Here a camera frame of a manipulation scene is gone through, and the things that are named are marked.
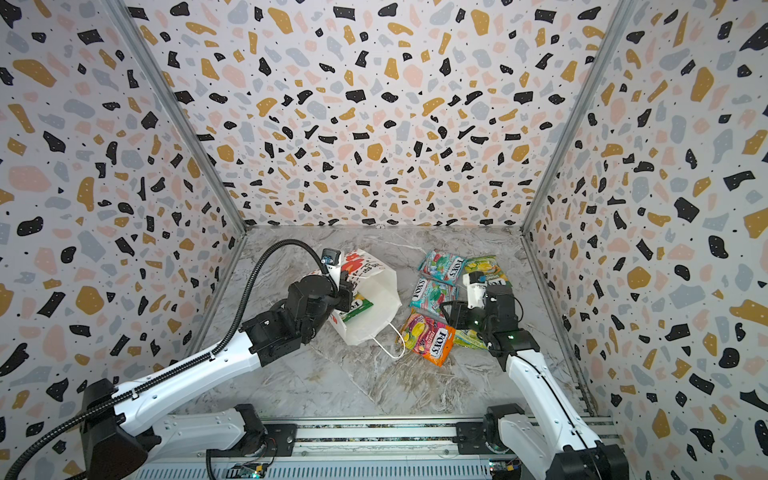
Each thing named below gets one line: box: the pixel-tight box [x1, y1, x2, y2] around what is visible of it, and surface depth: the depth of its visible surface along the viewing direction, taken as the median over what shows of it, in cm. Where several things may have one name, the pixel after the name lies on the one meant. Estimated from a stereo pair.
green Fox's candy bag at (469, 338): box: [454, 329, 489, 350], surface depth 92 cm
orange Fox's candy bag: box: [399, 310, 456, 367], surface depth 91 cm
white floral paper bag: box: [331, 248, 402, 345], surface depth 89 cm
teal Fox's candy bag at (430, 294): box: [409, 277, 460, 319], surface depth 100 cm
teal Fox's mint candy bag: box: [418, 249, 466, 287], surface depth 108 cm
